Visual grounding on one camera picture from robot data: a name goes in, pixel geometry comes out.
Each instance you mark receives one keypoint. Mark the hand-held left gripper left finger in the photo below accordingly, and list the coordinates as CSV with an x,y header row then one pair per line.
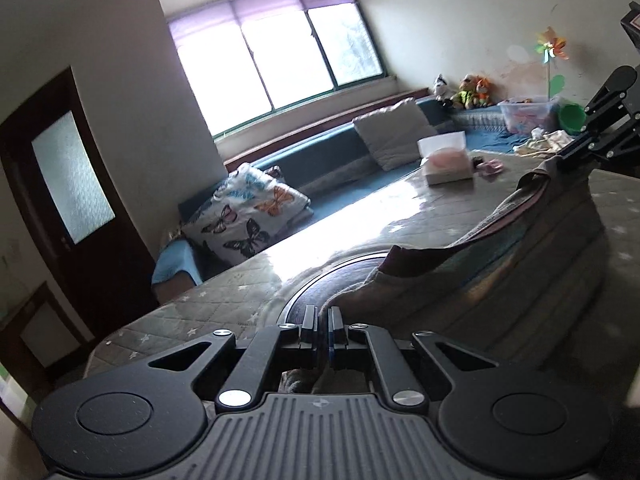
x,y
310,332

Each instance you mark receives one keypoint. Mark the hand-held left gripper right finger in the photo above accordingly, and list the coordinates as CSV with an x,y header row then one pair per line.
x,y
334,332

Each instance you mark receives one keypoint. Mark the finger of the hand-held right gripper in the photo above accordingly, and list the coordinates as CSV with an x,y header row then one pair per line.
x,y
615,90
610,142

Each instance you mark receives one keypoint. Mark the striped blue beige clothes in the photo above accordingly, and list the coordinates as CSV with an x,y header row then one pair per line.
x,y
500,270

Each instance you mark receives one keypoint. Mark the round built-in table burner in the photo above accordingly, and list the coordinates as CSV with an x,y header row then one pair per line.
x,y
310,292

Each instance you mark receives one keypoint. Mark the green plastic bucket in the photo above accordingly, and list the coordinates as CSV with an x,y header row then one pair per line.
x,y
571,117

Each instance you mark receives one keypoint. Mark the pale yellow crumpled cloth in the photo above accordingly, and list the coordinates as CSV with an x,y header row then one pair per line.
x,y
545,142

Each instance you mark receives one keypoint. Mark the colourful toy pinwheel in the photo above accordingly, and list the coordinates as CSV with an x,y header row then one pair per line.
x,y
550,50

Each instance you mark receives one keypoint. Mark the clear plastic storage box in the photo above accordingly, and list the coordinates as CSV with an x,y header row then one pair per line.
x,y
527,116

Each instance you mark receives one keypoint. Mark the small pink cloth toy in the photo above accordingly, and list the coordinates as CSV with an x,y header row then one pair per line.
x,y
490,167

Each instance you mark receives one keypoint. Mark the orange tiger plush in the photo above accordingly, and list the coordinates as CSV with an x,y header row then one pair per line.
x,y
484,91

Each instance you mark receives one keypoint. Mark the butterfly print pillow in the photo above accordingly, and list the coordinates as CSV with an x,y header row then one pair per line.
x,y
245,215

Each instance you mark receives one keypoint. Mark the brown bear plush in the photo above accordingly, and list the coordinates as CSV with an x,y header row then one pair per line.
x,y
466,92

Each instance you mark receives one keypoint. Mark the light blue blanket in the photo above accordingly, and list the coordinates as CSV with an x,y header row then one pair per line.
x,y
172,262

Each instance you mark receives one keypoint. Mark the white tissue box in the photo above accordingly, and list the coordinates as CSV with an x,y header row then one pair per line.
x,y
445,162

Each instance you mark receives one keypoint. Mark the blue bench sofa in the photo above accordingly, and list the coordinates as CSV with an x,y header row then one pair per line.
x,y
330,160

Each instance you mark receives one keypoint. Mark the black white cow plush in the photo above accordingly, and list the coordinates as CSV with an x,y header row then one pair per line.
x,y
441,89

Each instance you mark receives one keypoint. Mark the grey square pillow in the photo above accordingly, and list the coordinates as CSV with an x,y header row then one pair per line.
x,y
395,132

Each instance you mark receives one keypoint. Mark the dark door with frosted glass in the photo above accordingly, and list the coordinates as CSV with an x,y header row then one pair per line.
x,y
75,195

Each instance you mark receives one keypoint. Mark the green framed window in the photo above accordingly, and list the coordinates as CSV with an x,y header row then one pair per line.
x,y
280,60

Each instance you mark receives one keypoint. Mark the purple roller blind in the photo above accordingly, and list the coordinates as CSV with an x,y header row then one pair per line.
x,y
260,7

